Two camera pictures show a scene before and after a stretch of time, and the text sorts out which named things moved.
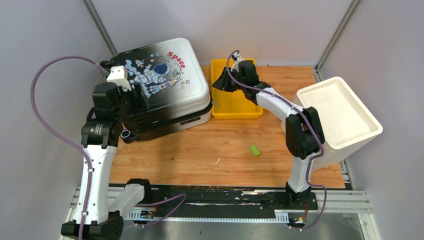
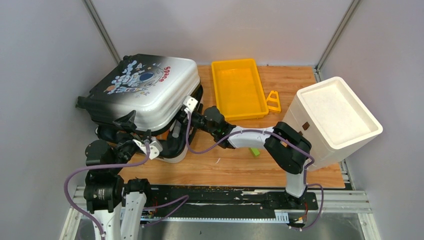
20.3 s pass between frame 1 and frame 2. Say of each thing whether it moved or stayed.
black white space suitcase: moved
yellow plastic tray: stayed
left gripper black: moved
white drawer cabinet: stayed
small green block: stayed
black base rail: stayed
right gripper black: moved
